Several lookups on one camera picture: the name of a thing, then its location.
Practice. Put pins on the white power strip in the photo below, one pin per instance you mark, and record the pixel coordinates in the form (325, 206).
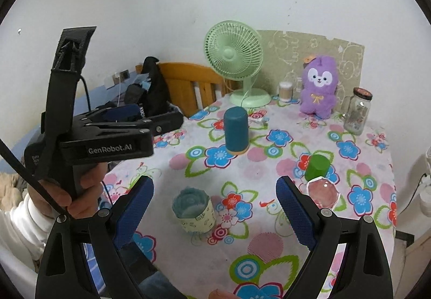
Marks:
(426, 191)

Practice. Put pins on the person's left forearm white sleeve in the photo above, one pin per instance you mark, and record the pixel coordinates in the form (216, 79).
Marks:
(20, 225)

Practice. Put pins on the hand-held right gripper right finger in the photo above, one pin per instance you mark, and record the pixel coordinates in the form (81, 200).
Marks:
(298, 211)

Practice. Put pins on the beige fluffy blanket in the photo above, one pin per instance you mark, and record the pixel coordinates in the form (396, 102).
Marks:
(10, 189)

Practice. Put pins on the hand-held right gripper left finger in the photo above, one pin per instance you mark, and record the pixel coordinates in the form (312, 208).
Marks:
(134, 208)

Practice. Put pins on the floral tablecloth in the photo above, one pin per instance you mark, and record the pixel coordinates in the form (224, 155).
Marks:
(256, 171)

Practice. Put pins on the teal cup with wooden rim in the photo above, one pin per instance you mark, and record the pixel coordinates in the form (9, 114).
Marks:
(236, 130)

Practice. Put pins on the beige patterned backdrop sheet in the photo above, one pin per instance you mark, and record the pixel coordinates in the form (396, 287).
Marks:
(346, 59)

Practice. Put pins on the pink glass bottle green cap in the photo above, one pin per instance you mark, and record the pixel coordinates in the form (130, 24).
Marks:
(322, 189)

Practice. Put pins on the small clear bottle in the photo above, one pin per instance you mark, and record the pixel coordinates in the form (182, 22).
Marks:
(298, 85)

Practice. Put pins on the wall socket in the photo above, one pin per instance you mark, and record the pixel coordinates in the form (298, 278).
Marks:
(124, 76)

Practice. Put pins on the purple plush toy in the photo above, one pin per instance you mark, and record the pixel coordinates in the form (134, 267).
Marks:
(318, 83)

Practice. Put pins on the wooden headboard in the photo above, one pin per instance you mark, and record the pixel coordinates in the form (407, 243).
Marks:
(187, 83)

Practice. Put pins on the clear glass jar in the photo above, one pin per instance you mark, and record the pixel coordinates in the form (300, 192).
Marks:
(357, 113)

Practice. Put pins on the patterned paper cup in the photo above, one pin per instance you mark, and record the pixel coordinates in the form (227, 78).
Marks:
(193, 213)

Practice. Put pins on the green desk fan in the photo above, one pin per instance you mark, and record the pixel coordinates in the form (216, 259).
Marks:
(234, 49)

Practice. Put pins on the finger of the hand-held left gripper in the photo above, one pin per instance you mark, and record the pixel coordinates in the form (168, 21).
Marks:
(134, 128)
(119, 113)

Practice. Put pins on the black bag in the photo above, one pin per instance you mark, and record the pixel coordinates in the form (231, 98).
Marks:
(156, 86)

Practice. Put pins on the person's left hand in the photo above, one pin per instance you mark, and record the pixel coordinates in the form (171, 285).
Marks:
(80, 196)

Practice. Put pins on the cotton swab container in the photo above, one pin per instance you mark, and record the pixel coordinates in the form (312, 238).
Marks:
(285, 91)

